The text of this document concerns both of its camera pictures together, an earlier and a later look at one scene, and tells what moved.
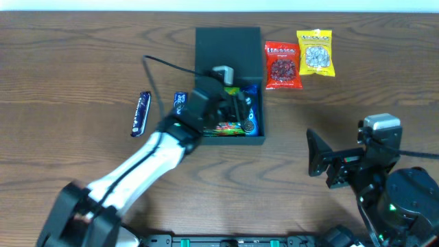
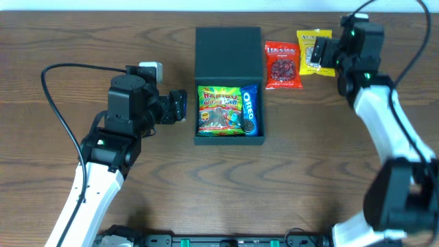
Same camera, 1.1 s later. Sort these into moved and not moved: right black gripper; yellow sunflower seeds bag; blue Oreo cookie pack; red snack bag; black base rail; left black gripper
Moved: left black gripper; right black gripper
Not moved: red snack bag; black base rail; yellow sunflower seeds bag; blue Oreo cookie pack
